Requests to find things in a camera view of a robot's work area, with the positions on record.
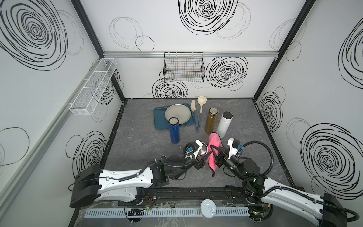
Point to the black wire basket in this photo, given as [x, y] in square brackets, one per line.
[184, 69]

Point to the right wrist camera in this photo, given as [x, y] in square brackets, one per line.
[235, 148]

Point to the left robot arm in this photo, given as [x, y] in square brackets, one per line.
[97, 184]

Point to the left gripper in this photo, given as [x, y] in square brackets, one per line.
[201, 163]

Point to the cream ladle grey handle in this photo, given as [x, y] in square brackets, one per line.
[201, 101]

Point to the teal plastic tray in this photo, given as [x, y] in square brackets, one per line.
[160, 121]

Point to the pink thermos steel lid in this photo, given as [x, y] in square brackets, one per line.
[203, 148]

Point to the gold thermos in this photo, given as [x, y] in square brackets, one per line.
[211, 119]

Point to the grey round plate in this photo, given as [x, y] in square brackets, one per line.
[179, 111]

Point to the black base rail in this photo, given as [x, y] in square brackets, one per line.
[236, 195]

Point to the pink microfiber cloth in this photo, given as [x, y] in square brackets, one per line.
[214, 142]

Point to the white wire rack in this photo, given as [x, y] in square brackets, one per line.
[95, 85]

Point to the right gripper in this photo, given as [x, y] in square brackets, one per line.
[224, 153]

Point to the blue thermos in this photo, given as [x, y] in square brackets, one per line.
[174, 130]

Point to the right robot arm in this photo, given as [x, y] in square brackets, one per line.
[322, 211]

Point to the white round cap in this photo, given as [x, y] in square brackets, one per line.
[208, 208]

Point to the white slotted cable duct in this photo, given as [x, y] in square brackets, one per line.
[166, 213]

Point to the cream spatula blue handle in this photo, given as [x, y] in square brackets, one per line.
[193, 109]

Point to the aluminium wall rail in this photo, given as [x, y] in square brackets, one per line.
[187, 54]

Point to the white thermos black lid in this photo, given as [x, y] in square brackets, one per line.
[224, 123]

